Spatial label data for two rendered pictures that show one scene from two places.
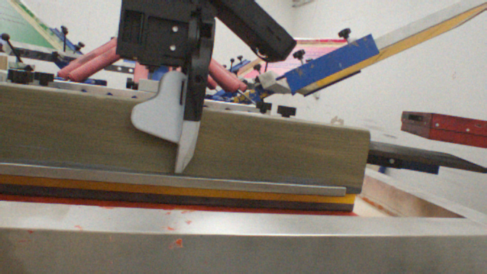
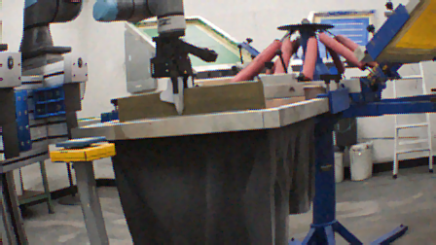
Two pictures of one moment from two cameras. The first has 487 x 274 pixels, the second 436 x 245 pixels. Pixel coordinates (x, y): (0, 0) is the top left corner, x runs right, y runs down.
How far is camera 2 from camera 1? 1.25 m
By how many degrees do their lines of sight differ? 42
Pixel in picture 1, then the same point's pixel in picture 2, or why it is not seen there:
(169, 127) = (171, 97)
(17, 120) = (133, 106)
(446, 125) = not seen: outside the picture
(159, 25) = (162, 64)
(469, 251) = (244, 119)
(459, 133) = not seen: outside the picture
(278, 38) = (203, 54)
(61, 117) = (143, 102)
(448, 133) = not seen: outside the picture
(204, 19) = (173, 58)
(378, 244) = (204, 119)
